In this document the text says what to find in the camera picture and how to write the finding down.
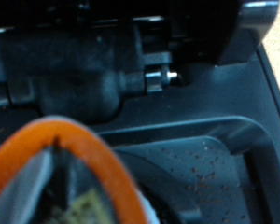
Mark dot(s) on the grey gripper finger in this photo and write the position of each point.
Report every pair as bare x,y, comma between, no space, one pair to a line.
28,193

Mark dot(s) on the white coffee pod orange rim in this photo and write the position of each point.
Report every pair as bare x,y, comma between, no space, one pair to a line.
31,135

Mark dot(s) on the black Keurig coffee machine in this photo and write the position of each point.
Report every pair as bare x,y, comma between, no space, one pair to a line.
208,102

